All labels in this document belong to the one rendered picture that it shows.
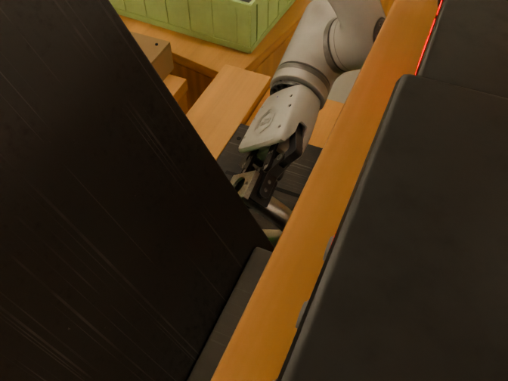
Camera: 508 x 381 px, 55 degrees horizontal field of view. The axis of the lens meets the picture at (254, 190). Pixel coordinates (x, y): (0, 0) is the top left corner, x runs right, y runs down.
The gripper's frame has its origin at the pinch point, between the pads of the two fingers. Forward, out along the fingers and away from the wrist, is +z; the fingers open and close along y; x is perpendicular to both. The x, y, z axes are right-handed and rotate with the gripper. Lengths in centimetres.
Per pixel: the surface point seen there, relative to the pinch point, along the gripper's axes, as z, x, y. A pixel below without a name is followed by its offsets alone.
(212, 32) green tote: -70, 5, -79
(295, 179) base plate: -21.0, 25.0, -30.6
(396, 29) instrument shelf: -1.7, -12.7, 32.7
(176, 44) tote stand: -64, -1, -88
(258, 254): 9.0, 0.6, 6.4
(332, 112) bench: -46, 32, -37
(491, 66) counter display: 6.0, -13.9, 41.7
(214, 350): 20.7, -1.5, 9.0
